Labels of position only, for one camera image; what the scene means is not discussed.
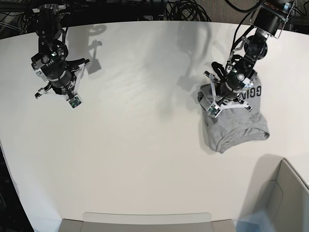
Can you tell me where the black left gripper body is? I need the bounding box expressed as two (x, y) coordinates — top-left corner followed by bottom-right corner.
(211, 61), (244, 92)

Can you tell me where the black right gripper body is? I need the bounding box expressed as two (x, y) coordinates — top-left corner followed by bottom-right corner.
(46, 58), (84, 94)

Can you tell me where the grey T-shirt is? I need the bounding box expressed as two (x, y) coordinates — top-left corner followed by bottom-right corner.
(197, 77), (269, 154)

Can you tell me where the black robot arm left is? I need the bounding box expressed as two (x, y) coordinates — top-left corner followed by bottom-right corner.
(211, 0), (295, 104)

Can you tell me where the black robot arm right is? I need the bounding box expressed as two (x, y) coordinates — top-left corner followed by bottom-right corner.
(31, 0), (90, 99)

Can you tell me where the white camera bracket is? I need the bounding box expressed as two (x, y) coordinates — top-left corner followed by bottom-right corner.
(34, 58), (90, 109)
(204, 71), (252, 118)

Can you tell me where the thick black cable loop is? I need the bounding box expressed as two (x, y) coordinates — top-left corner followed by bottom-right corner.
(225, 0), (264, 13)

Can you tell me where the black cable bundle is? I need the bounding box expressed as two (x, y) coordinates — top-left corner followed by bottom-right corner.
(166, 0), (212, 22)

